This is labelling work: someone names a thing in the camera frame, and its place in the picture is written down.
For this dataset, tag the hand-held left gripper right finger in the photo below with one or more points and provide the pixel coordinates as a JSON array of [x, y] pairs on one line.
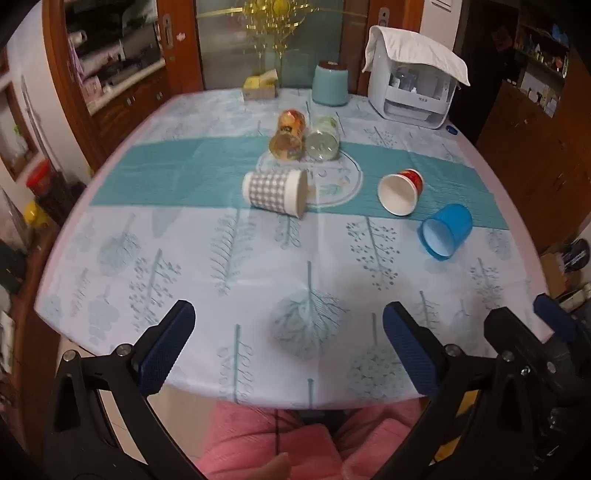
[[411, 350]]

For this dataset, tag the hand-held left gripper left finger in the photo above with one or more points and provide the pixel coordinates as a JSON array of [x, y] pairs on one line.
[[168, 350]]

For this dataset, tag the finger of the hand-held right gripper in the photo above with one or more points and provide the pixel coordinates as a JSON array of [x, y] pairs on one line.
[[505, 330], [556, 318]]

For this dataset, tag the blue plastic cup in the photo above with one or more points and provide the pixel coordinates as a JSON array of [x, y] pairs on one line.
[[455, 221]]

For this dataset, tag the red and white paper cup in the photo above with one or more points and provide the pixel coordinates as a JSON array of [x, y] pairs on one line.
[[397, 194]]

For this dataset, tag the grey checked cup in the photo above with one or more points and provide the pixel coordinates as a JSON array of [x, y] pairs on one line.
[[272, 191]]

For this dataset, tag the green patterned cup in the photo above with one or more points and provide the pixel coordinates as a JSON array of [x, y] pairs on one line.
[[323, 141]]

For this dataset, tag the orange patterned cup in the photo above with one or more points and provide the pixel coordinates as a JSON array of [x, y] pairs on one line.
[[291, 127]]

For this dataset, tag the cardboard box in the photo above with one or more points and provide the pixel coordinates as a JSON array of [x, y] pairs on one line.
[[551, 274]]

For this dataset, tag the tree print tablecloth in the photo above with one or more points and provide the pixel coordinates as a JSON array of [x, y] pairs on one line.
[[184, 258]]

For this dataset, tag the person's pink clothing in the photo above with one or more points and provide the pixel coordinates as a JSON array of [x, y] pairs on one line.
[[314, 447]]

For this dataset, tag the dark wooden shelf cabinet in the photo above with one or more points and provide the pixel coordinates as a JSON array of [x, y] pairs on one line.
[[526, 134]]

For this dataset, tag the yellow ball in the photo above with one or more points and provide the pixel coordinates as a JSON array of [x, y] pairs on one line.
[[35, 214]]

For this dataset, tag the red bucket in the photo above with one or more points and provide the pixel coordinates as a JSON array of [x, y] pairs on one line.
[[39, 177]]

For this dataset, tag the white countertop appliance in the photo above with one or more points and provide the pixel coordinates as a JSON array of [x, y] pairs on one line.
[[411, 99]]

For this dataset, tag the wooden glass-door cabinet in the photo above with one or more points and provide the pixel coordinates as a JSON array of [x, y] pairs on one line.
[[115, 106]]

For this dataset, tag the teal jar with brown lid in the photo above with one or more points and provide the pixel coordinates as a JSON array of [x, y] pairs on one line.
[[330, 85]]

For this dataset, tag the tissue box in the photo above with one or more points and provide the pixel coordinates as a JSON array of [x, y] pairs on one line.
[[259, 87]]

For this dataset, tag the white cloth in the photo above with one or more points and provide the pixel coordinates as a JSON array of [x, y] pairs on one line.
[[415, 46]]

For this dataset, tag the gold ornament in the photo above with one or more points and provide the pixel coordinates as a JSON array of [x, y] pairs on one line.
[[272, 18]]

